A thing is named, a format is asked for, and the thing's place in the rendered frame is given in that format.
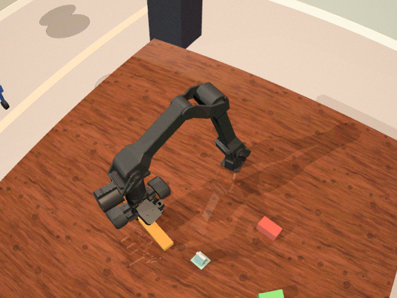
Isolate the salmon pink rectangular block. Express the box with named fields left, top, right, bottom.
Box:
left=256, top=216, right=282, bottom=241

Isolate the orange bar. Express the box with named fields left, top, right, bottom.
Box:
left=138, top=216, right=174, bottom=251

